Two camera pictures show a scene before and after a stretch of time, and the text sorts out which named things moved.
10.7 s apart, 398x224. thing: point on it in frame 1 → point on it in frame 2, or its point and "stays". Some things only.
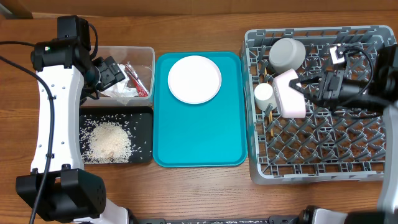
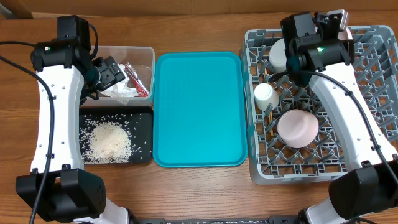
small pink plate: [291, 103] → [298, 128]
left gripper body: [109, 74] stays
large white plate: [194, 79] → [345, 35]
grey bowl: [286, 54] stays
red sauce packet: [137, 81] stays
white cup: [263, 96] stays
